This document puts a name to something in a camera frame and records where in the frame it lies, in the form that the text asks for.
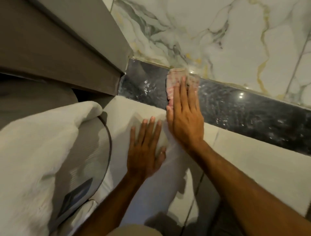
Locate person's right hand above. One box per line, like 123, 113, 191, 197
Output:
166, 76, 205, 149

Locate person's left hand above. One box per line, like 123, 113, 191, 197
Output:
126, 116, 167, 179

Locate pink cleaning cloth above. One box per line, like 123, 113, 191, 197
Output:
166, 68, 200, 108

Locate person's left forearm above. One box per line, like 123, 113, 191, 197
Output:
73, 170, 152, 236

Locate person's right forearm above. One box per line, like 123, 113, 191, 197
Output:
187, 140, 311, 236

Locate white mattress sheet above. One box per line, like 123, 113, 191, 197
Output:
59, 96, 205, 236

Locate black glossy skirting strip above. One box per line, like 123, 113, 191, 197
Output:
118, 58, 311, 156

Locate person's beige trousers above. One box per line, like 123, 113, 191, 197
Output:
106, 223, 162, 236

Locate white fluffy duvet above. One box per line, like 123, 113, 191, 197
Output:
0, 101, 104, 236

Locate brown padded headboard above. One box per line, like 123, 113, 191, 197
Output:
0, 0, 134, 97

